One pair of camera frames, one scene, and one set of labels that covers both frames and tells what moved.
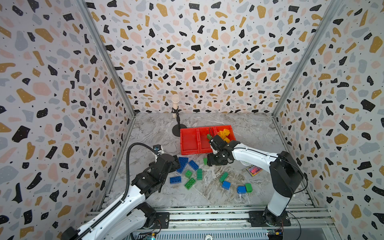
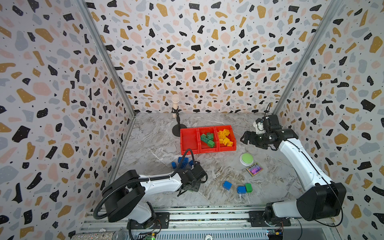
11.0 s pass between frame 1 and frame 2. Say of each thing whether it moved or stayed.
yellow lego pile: stayed
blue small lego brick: stayed
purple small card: stayed
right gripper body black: moved
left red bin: stayed
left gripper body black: moved
